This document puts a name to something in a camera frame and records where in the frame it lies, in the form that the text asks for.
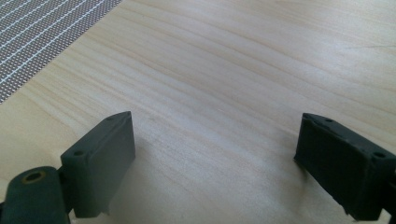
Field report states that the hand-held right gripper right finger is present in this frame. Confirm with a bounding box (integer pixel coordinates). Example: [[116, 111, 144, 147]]
[[293, 112, 396, 222]]

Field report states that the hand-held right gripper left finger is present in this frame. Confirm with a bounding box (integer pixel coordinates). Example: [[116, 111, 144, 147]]
[[60, 110, 136, 218]]

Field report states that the grey striped placemat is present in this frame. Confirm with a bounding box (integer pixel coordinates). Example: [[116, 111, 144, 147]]
[[0, 0, 124, 104]]

